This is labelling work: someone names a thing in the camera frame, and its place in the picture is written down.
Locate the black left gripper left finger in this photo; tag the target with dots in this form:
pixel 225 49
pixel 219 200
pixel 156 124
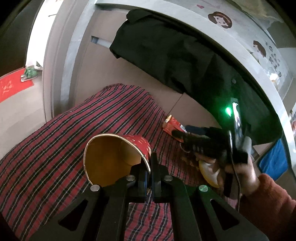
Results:
pixel 99 213

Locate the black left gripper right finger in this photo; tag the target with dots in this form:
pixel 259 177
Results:
pixel 198 213

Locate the red snack wrapper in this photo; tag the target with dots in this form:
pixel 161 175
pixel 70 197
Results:
pixel 171 124

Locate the red paper cup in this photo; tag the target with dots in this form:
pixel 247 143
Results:
pixel 109 157

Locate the red sweater forearm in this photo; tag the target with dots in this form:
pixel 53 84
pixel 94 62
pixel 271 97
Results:
pixel 271 209

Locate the right hand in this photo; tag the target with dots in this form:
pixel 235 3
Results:
pixel 249 182

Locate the white round paper plate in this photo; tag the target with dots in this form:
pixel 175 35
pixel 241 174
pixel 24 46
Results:
pixel 210 173

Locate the blue hanging towel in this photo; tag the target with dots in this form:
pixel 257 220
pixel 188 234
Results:
pixel 274 162

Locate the black hanging cloth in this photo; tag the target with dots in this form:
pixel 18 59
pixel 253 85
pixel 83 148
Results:
pixel 187 62

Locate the red striped table cloth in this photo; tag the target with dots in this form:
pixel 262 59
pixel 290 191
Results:
pixel 44 173

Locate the red floor mat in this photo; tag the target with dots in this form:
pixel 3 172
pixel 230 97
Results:
pixel 11 84

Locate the green item on floor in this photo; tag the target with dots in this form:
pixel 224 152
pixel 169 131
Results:
pixel 29 74

